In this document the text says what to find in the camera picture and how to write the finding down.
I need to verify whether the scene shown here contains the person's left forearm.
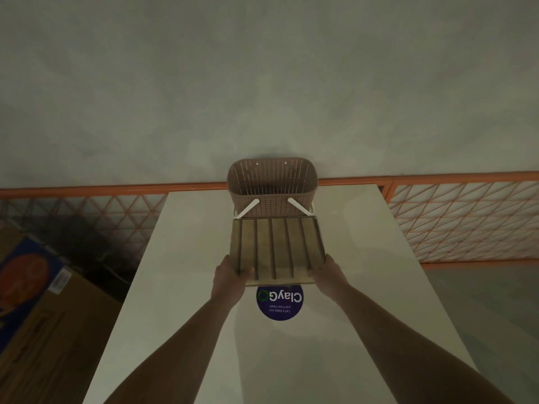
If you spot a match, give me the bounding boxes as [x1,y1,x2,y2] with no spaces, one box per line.
[103,296,236,404]

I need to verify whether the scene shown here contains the person's left hand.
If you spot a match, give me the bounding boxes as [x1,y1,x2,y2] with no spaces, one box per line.
[210,254,255,307]

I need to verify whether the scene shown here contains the blue printed cardboard carton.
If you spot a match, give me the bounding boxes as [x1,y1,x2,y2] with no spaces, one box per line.
[0,233,123,404]

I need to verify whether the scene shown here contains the person's right forearm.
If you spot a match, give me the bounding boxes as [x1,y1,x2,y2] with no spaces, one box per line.
[336,283,517,404]

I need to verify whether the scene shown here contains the person's right hand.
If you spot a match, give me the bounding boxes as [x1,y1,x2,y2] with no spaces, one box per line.
[307,253,353,304]

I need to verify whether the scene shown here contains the brown perforated plastic basket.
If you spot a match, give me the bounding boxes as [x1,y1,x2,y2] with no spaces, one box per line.
[227,158,319,219]

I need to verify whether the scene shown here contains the beige fabric storage box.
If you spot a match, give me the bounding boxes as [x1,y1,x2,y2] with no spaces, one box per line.
[229,217,327,287]

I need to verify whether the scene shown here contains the orange metal mesh fence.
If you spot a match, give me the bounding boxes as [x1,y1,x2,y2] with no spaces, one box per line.
[0,171,539,270]

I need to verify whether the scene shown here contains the round blue sticker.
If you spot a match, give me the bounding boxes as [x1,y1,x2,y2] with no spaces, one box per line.
[255,284,305,323]

